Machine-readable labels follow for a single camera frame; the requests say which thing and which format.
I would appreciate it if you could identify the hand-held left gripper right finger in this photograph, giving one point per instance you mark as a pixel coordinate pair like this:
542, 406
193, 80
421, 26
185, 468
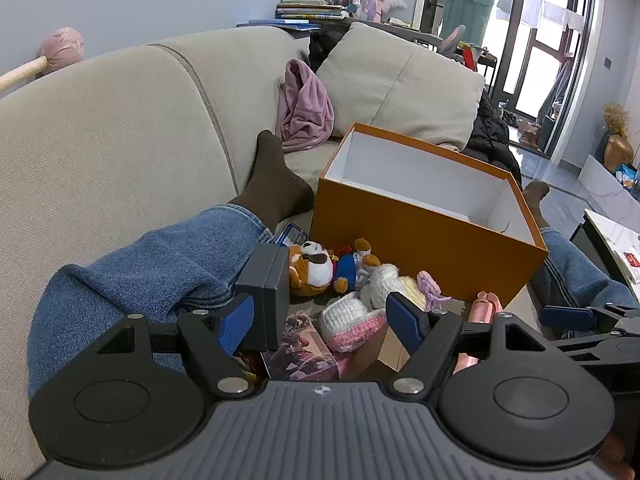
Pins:
402, 322

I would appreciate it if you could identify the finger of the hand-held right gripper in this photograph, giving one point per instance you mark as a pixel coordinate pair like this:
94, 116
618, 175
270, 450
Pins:
565, 316
600, 346

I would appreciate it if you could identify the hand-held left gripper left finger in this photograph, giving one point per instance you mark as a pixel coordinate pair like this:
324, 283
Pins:
235, 322

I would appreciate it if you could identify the small brown cardboard box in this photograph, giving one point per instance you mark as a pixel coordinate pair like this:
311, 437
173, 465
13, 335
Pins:
385, 360

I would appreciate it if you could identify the dark grey box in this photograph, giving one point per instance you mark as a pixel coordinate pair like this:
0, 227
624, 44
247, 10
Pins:
262, 290

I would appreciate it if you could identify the white crochet bunny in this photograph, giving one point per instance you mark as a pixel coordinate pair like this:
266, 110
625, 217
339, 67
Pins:
380, 285

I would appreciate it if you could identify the pink handheld device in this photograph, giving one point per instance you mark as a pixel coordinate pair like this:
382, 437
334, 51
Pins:
482, 310

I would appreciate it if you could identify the brown white dog plush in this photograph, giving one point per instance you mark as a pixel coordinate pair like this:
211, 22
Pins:
312, 265

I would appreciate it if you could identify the orange cardboard box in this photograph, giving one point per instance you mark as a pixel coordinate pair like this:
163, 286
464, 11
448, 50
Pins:
400, 220

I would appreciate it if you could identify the person's right hand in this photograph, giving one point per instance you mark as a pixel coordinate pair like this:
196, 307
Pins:
617, 457

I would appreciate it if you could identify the person's right leg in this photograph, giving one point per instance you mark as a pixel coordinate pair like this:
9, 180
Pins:
575, 270

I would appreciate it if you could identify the person's leg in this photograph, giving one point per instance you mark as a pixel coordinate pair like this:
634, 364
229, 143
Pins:
575, 270
150, 270

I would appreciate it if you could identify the art printed card box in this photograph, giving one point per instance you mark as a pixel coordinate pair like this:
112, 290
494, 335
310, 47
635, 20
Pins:
300, 355

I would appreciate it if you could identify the white marble coffee table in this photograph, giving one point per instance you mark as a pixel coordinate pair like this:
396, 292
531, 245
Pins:
610, 240

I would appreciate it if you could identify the red card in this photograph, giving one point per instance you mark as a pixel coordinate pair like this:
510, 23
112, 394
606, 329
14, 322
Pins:
632, 259

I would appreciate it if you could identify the person's left leg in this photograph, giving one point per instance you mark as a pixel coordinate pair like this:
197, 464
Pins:
150, 270

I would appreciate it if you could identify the blue card packet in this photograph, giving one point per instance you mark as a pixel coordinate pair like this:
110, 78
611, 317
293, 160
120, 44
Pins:
290, 234

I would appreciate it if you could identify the person's right foot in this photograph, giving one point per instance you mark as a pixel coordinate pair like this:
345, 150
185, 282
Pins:
537, 200

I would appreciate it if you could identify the person's foot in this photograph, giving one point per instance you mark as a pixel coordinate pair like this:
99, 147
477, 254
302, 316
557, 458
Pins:
272, 180
537, 200

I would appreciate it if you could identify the white marble low cabinet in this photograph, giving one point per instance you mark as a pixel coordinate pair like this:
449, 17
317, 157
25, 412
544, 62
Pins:
597, 180

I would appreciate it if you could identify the person's left foot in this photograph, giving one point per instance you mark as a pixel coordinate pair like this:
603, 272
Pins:
272, 180

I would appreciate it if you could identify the black puffer jacket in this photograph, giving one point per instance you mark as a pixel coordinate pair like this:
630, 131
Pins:
487, 135

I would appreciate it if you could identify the beige sofa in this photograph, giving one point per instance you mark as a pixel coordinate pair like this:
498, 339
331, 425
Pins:
100, 160

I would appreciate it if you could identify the pink garment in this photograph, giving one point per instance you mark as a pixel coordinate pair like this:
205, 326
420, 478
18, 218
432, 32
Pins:
305, 110

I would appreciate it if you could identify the grey hanging coat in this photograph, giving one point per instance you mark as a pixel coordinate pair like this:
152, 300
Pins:
555, 90

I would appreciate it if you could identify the beige cushion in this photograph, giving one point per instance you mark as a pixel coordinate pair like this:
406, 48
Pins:
400, 85

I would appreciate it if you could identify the black metal rack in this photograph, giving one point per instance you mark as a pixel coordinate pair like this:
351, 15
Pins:
485, 62

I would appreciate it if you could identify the black framed glass door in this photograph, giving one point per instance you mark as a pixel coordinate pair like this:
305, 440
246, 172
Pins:
510, 50

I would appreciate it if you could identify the red cloth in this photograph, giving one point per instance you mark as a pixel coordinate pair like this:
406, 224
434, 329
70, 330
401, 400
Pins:
467, 56

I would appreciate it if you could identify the dark cloth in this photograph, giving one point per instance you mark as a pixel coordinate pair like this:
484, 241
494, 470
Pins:
322, 50

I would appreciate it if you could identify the dark desk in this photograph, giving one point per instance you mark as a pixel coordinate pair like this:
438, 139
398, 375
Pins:
415, 35

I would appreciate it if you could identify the blue folder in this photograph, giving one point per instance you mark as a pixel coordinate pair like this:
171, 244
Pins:
280, 23

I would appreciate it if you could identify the white hanging laundry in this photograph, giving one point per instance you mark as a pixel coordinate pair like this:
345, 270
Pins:
550, 10

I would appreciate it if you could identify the pink doll figure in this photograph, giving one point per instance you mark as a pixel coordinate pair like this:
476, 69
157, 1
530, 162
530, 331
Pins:
372, 5

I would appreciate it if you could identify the stack of books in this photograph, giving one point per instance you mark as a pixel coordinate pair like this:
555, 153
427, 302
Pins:
310, 7

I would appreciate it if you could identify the pink plush ball stick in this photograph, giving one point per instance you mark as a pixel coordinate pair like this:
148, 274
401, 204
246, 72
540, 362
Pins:
60, 50

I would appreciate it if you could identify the teal hanging towel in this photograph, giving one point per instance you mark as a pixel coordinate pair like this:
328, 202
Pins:
467, 5

